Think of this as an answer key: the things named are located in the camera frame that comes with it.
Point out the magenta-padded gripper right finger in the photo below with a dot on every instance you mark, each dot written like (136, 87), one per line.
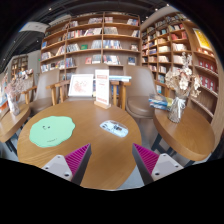
(146, 158)

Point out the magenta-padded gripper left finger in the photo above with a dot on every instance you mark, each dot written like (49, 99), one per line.
(77, 158)

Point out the transparent computer mouse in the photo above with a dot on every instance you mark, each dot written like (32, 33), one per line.
(114, 128)

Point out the green blob-shaped mouse pad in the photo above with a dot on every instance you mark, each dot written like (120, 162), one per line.
(51, 131)

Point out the round wooden side table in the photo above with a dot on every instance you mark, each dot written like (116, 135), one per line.
(186, 133)
(11, 123)

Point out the stack of colourful books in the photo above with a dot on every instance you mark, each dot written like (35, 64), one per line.
(160, 101)

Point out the beige upholstered chair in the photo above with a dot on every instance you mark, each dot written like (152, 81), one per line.
(45, 86)
(140, 100)

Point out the vase of cream dried flowers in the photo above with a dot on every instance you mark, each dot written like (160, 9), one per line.
(176, 106)

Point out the white framed pink picture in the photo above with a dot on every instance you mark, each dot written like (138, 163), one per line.
(81, 85)

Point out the white sign on wooden base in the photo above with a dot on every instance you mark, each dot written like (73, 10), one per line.
(102, 86)

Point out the stack of teal books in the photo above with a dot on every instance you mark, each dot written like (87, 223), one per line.
(120, 78)

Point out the beige chair with wooden arms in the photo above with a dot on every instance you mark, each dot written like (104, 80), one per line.
(90, 67)

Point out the small distant wooden bookshelf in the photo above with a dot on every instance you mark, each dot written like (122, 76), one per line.
(19, 65)

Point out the tall angled wooden bookshelf unit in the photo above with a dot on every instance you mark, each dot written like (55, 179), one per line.
(173, 43)

